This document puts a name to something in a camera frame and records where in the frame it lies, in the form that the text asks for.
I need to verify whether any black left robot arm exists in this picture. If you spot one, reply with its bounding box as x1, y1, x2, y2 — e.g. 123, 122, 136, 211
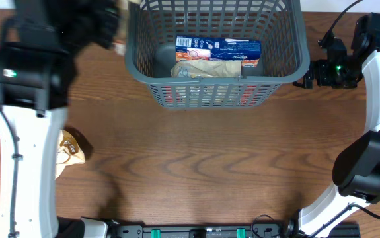
0, 0, 119, 237

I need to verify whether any orange yellow cracker package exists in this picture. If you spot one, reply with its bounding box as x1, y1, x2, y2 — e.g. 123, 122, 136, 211
155, 85, 262, 107

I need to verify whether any beige snack pouch bottom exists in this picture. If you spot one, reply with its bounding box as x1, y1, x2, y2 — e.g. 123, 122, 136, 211
55, 130, 85, 179

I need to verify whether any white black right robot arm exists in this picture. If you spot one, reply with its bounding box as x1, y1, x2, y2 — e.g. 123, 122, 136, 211
282, 13, 380, 237

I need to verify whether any beige snack pouch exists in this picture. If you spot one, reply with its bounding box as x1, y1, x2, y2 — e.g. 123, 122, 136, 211
55, 130, 85, 179
171, 59, 242, 79
114, 0, 141, 56

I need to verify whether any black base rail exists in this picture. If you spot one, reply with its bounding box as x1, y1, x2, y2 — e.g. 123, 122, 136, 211
110, 223, 362, 238

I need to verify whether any grey plastic basket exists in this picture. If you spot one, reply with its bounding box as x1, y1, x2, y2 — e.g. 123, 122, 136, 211
125, 0, 310, 109

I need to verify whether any beige snack pouch top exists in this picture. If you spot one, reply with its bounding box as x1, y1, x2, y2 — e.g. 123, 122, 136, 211
114, 0, 141, 56

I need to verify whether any blue tissue multipack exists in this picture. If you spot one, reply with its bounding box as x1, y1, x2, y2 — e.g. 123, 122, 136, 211
175, 36, 262, 67

